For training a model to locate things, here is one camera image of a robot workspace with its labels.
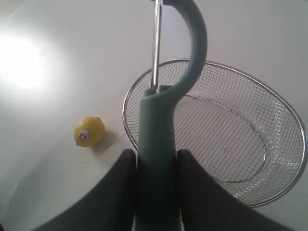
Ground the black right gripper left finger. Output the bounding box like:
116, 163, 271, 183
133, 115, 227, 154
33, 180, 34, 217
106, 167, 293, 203
36, 149, 137, 231

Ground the oval metal wire mesh basket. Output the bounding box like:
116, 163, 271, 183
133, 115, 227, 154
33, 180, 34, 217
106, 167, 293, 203
122, 58, 308, 207

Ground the teal handled peeler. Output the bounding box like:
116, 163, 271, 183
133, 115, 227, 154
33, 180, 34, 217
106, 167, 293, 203
135, 0, 207, 231

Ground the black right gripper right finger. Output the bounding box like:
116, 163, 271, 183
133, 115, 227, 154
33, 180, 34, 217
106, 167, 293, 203
177, 149, 308, 231

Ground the yellow lemon with sticker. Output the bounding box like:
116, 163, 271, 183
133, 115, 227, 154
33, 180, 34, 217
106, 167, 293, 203
74, 116, 106, 148

